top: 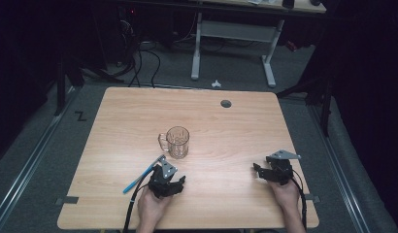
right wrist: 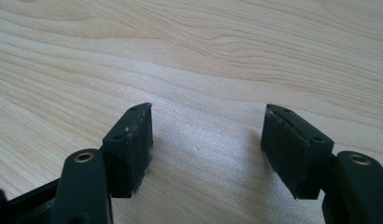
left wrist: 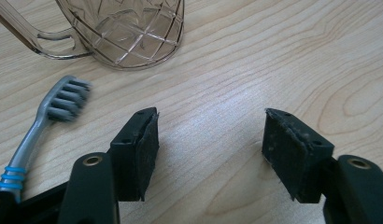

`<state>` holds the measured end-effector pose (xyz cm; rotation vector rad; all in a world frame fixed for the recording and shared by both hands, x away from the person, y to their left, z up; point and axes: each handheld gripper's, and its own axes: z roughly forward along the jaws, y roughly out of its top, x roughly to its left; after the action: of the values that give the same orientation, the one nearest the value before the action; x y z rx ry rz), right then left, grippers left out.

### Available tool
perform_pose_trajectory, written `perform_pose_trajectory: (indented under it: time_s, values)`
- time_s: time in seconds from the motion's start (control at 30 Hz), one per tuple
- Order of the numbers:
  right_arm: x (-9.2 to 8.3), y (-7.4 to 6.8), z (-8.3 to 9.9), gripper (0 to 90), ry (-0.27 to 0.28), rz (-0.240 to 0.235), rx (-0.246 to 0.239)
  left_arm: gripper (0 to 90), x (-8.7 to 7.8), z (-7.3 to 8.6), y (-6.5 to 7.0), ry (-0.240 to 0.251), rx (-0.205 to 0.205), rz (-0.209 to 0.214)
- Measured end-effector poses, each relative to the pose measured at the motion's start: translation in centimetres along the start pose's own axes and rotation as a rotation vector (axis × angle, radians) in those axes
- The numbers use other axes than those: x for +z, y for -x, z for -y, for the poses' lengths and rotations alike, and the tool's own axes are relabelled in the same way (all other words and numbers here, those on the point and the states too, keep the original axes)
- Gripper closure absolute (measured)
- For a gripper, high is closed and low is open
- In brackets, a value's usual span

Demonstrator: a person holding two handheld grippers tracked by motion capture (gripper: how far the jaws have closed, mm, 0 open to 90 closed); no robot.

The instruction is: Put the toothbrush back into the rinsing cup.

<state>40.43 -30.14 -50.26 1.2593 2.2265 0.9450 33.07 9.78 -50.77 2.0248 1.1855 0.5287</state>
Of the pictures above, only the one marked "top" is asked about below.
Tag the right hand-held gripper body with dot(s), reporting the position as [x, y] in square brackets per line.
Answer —
[279, 170]

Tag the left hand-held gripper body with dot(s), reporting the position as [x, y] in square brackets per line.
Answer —
[162, 181]

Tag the blue toothbrush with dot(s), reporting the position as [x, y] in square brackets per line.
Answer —
[139, 180]

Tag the clear glass mug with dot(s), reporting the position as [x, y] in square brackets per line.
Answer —
[177, 142]

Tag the person's right hand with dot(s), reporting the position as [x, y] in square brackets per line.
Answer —
[286, 194]

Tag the person's left hand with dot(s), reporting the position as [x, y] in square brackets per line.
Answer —
[152, 207]

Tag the grey tape strip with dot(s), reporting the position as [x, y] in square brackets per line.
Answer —
[67, 200]
[314, 198]

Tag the black metal stand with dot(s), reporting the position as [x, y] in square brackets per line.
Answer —
[325, 106]
[61, 84]

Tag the crumpled white paper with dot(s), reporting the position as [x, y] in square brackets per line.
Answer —
[216, 84]

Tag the black computer tower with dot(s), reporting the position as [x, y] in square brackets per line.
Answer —
[126, 32]

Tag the wooden desk top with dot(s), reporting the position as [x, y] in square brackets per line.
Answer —
[304, 6]

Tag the metal floor rail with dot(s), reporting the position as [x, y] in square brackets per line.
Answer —
[339, 174]
[32, 161]

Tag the white metal desk frame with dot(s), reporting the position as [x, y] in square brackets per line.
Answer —
[234, 30]

